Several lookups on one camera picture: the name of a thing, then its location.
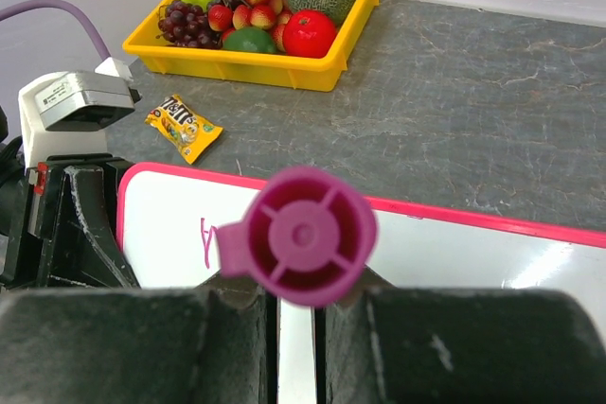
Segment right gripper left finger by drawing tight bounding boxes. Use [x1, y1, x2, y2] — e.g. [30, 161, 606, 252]
[1, 276, 277, 403]

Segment yellow plastic bin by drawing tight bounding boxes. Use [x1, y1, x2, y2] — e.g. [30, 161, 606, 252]
[122, 0, 380, 92]

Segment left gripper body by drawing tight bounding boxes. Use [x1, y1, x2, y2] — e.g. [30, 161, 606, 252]
[1, 154, 132, 289]

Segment white pink marker pen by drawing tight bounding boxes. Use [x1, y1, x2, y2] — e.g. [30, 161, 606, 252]
[215, 165, 379, 404]

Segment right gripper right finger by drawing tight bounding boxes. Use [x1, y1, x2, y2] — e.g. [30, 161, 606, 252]
[314, 270, 605, 403]

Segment pink framed whiteboard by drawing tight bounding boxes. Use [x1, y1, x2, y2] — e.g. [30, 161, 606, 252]
[116, 163, 605, 295]

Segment green lime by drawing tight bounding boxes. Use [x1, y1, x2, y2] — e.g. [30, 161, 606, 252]
[223, 26, 278, 54]

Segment dark purple grape bunch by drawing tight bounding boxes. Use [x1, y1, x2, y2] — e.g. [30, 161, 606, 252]
[155, 0, 222, 49]

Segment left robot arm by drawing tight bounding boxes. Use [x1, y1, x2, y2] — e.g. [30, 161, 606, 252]
[1, 137, 139, 291]

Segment red apple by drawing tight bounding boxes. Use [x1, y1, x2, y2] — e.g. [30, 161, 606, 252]
[282, 9, 337, 59]

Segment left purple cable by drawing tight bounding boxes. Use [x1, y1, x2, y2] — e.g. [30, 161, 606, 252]
[0, 0, 115, 62]

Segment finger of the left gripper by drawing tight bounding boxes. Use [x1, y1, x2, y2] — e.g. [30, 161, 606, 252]
[56, 165, 139, 289]

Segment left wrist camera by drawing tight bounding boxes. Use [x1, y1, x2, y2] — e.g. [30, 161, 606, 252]
[18, 58, 141, 168]

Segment yellow snack packet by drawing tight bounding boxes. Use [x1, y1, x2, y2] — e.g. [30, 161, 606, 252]
[145, 95, 223, 165]

